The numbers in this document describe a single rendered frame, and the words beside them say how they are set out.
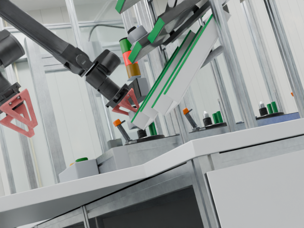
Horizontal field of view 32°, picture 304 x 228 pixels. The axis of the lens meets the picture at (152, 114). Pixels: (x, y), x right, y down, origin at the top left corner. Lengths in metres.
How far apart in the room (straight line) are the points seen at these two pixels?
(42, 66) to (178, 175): 1.90
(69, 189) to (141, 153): 0.48
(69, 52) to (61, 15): 8.85
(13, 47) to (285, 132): 0.61
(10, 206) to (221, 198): 0.41
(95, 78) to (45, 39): 0.20
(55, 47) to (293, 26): 6.41
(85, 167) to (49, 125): 1.15
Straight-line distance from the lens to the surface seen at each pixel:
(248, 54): 9.05
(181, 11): 1.33
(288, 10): 7.96
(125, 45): 2.00
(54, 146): 2.72
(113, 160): 1.49
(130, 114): 1.72
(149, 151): 1.53
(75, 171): 1.61
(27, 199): 1.07
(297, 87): 1.38
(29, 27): 1.71
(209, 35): 1.33
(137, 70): 1.97
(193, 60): 1.29
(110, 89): 1.70
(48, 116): 2.76
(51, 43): 1.70
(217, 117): 1.87
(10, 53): 1.20
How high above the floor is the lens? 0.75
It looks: 10 degrees up
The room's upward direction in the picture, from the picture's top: 15 degrees counter-clockwise
